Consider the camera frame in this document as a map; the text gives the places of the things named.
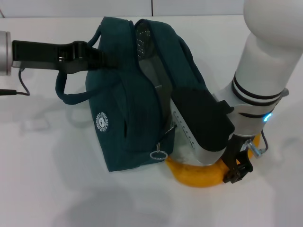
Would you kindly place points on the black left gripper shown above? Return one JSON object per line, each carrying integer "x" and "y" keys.
{"x": 42, "y": 55}

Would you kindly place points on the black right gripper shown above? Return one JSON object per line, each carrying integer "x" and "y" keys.
{"x": 234, "y": 151}

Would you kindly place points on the yellow banana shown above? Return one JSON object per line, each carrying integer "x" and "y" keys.
{"x": 196, "y": 176}

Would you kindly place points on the dark teal lunch bag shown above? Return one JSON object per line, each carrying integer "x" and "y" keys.
{"x": 113, "y": 106}

